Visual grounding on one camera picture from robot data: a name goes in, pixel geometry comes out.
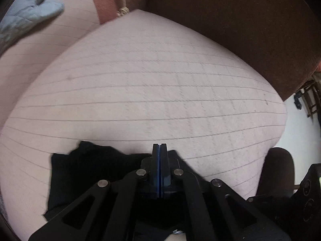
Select black pants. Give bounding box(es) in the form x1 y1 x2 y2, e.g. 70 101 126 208
43 140 267 241

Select grey quilted pillow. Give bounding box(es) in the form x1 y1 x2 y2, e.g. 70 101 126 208
1 0 65 53

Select pink and rust bolster pillow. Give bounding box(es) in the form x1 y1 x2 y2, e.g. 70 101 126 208
1 0 117 125

